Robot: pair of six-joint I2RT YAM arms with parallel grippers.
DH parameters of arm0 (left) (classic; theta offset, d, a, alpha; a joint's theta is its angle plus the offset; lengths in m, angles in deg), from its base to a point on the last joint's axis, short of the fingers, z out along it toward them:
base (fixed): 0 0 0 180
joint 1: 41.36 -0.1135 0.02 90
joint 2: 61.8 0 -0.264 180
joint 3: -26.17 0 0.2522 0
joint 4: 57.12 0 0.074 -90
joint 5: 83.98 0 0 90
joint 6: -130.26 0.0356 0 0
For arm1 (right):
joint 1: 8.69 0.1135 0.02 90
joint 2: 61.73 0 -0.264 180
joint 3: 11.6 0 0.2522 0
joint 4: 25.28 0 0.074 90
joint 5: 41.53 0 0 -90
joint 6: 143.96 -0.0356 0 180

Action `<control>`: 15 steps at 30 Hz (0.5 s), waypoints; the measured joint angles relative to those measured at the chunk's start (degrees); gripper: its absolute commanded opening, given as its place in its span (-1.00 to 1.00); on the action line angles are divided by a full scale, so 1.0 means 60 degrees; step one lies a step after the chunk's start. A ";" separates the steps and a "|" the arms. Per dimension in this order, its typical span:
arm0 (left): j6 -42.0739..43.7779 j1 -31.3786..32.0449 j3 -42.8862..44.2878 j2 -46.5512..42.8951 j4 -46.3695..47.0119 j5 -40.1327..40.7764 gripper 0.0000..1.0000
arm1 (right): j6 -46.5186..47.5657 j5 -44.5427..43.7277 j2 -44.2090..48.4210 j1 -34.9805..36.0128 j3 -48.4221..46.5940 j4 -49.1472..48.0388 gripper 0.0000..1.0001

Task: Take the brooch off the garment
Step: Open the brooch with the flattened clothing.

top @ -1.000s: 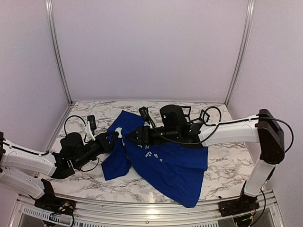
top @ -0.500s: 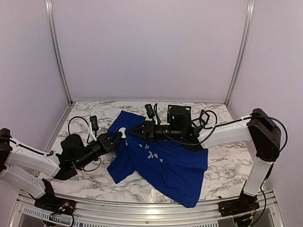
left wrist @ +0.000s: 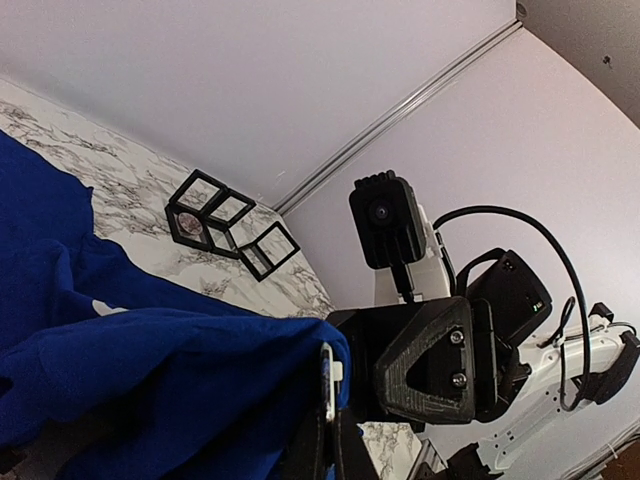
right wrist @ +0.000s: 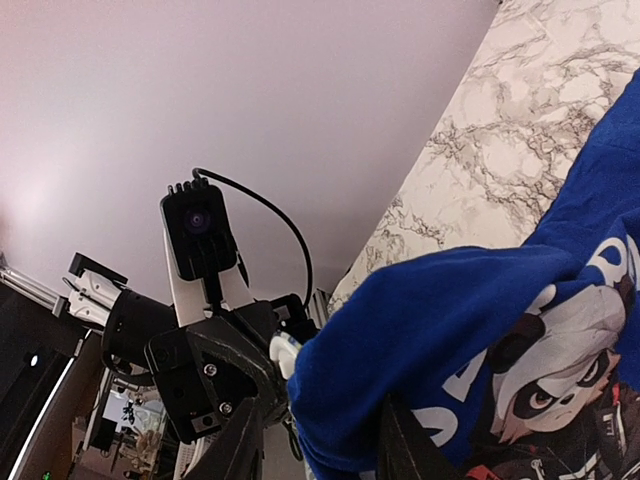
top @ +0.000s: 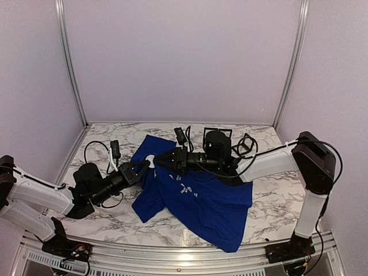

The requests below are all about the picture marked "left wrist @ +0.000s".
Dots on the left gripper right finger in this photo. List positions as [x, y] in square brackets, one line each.
[351, 458]

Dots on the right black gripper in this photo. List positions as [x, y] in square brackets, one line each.
[417, 363]

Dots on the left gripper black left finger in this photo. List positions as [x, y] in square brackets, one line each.
[306, 456]

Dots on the dark blue round brooch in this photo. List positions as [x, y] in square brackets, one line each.
[332, 374]

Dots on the blue printed t-shirt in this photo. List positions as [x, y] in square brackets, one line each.
[198, 388]

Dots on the pink round brooch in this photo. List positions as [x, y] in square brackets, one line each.
[189, 224]

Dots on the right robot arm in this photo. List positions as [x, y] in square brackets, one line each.
[593, 365]

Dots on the right aluminium corner post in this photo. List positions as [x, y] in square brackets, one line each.
[420, 96]

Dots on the black wire frame cube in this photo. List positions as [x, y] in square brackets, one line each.
[175, 206]

